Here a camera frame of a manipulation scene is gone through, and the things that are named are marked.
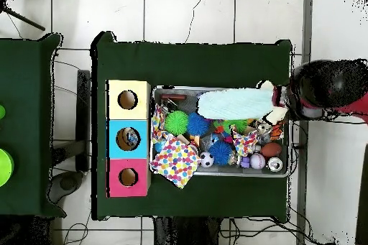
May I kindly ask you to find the cream yellow cloth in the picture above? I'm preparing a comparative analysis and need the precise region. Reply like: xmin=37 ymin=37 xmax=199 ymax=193
xmin=255 ymin=80 xmax=288 ymax=126

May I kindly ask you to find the mint green muslin cloth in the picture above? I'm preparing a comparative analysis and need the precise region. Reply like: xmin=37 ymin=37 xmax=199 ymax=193
xmin=195 ymin=88 xmax=277 ymax=121

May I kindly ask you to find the green spiky toy with eyes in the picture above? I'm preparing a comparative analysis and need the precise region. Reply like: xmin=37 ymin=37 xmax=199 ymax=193
xmin=222 ymin=119 xmax=249 ymax=135

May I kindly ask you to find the large polka dot cloth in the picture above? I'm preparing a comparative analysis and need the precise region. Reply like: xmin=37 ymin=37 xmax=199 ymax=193
xmin=149 ymin=137 xmax=202 ymax=190

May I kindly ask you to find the crushed clear plastic bottle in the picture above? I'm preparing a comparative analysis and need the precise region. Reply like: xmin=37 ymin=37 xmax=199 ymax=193
xmin=125 ymin=129 xmax=139 ymax=147

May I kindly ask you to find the shallow clear mesh bin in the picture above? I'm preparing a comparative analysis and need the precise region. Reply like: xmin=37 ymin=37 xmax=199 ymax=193
xmin=149 ymin=85 xmax=295 ymax=178

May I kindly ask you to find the wooden box with three holes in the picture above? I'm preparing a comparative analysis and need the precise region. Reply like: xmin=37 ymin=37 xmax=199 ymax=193
xmin=106 ymin=79 xmax=152 ymax=198

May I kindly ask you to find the brown toy football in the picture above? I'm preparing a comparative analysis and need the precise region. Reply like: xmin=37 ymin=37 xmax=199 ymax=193
xmin=260 ymin=142 xmax=284 ymax=158

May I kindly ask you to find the white baseball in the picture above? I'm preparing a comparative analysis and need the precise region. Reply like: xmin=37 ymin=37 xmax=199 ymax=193
xmin=249 ymin=152 xmax=266 ymax=170

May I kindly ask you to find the silver drink can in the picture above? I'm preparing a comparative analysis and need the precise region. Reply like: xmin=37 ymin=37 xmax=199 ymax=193
xmin=267 ymin=157 xmax=284 ymax=173

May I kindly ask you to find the blue spiky ball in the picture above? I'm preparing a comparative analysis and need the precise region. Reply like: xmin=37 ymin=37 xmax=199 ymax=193
xmin=186 ymin=112 xmax=211 ymax=137

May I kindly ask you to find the black white soccer ball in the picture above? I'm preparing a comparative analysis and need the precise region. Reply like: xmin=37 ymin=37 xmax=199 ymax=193
xmin=198 ymin=151 xmax=216 ymax=169

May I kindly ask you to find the green spiky ball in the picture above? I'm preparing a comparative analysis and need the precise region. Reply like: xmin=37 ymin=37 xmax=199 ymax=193
xmin=163 ymin=110 xmax=190 ymax=136

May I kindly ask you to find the dark green side table cloth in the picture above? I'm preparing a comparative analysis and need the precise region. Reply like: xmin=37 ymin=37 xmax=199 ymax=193
xmin=0 ymin=32 xmax=68 ymax=218

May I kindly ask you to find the black tripod leg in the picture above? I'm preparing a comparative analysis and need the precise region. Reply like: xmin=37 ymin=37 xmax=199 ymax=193
xmin=0 ymin=4 xmax=46 ymax=32

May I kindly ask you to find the large bright green round object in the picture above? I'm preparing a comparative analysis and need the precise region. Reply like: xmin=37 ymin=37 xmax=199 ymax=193
xmin=0 ymin=148 xmax=15 ymax=188

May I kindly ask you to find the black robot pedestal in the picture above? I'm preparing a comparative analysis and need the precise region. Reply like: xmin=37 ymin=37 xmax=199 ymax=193
xmin=153 ymin=216 xmax=224 ymax=245

